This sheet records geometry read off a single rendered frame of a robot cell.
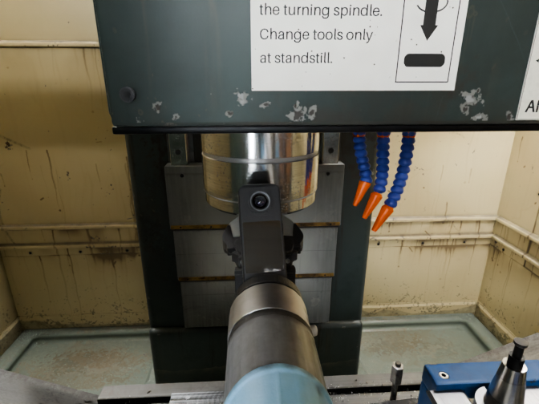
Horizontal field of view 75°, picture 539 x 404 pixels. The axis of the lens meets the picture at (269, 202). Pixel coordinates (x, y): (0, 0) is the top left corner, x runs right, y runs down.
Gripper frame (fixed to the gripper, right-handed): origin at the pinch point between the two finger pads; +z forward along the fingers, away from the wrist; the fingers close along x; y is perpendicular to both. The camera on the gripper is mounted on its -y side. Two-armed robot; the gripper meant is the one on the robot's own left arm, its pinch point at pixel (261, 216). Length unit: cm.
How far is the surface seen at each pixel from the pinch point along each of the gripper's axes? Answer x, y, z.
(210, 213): -12.4, 15.8, 41.0
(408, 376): 39, 54, 19
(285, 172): 2.6, -9.0, -8.5
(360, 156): 13.4, -9.6, -3.0
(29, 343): -93, 84, 72
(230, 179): -3.9, -8.1, -8.0
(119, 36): -10.5, -22.4, -21.2
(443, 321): 84, 84, 75
